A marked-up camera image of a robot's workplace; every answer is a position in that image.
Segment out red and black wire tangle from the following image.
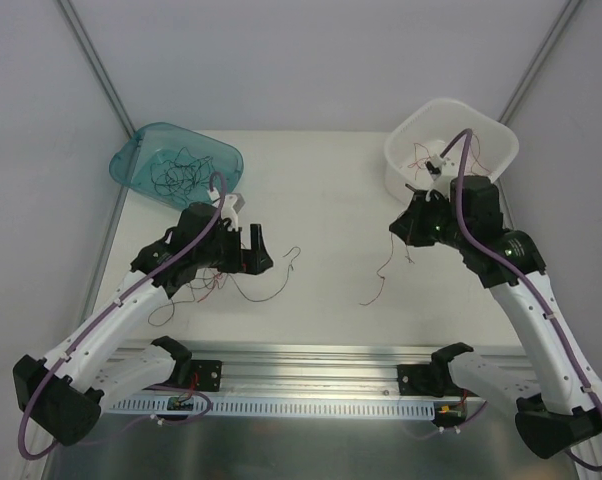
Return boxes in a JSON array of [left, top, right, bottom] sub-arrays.
[[148, 245, 302, 327]]

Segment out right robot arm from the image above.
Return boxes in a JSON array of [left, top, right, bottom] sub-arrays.
[[389, 176, 602, 459]]

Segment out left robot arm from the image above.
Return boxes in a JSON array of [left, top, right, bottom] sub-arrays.
[[13, 202, 274, 446]]

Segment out white plastic basket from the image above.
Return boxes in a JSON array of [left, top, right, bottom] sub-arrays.
[[384, 98, 519, 205]]

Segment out teal transparent plastic tray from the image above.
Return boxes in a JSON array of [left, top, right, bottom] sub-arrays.
[[109, 122, 244, 210]]

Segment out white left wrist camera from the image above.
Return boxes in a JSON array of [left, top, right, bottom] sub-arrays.
[[208, 188, 245, 230]]

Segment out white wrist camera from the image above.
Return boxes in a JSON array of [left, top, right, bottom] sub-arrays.
[[425, 154, 459, 198], [208, 188, 245, 230]]

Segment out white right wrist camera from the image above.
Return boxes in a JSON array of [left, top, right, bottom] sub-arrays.
[[425, 154, 459, 198]]

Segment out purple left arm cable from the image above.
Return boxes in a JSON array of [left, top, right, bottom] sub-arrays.
[[18, 172, 232, 459]]

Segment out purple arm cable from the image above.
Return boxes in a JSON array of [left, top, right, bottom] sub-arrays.
[[18, 172, 232, 459], [438, 128, 602, 471]]

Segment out aluminium frame rail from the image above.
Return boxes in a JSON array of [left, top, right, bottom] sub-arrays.
[[100, 339, 532, 401]]

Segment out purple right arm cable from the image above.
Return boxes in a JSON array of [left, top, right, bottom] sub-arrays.
[[438, 128, 602, 471]]

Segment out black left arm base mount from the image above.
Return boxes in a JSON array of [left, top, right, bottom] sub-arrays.
[[151, 336, 223, 392]]

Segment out white slotted cable duct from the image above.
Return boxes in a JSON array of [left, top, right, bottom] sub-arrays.
[[109, 393, 435, 421]]

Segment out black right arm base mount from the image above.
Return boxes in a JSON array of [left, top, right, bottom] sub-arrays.
[[396, 342, 474, 398]]

